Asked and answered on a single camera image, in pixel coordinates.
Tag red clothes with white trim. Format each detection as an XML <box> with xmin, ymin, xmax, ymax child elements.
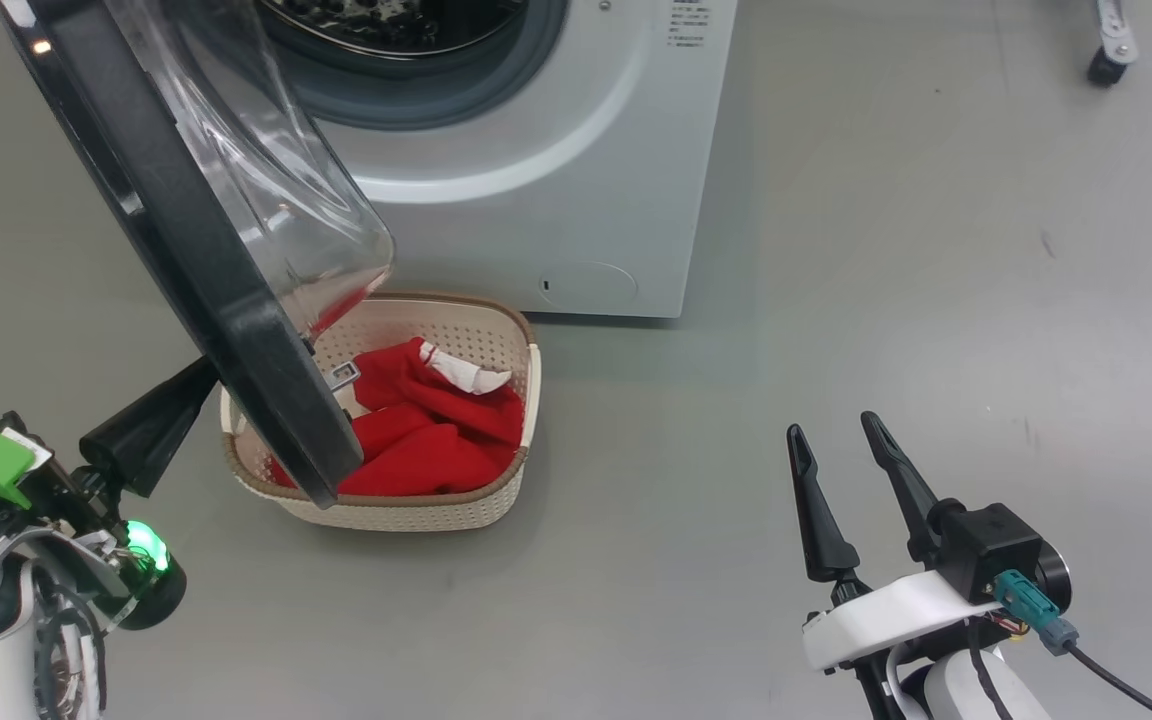
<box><xmin>266</xmin><ymin>337</ymin><xmax>527</xmax><ymax>498</ymax></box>

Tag cream perforated laundry basket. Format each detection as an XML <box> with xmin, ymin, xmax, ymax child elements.
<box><xmin>219</xmin><ymin>291</ymin><xmax>542</xmax><ymax>533</ymax></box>

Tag round black glass washer door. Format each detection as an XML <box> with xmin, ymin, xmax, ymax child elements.
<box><xmin>0</xmin><ymin>0</ymin><xmax>397</xmax><ymax>508</ymax></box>

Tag teal plug right camera cable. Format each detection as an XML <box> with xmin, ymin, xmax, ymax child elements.
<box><xmin>994</xmin><ymin>570</ymin><xmax>1152</xmax><ymax>720</ymax></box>

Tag white front-load washing machine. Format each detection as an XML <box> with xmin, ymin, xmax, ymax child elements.
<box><xmin>256</xmin><ymin>0</ymin><xmax>740</xmax><ymax>319</ymax></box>

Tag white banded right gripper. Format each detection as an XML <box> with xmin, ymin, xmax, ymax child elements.
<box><xmin>786</xmin><ymin>411</ymin><xmax>1003</xmax><ymax>673</ymax></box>

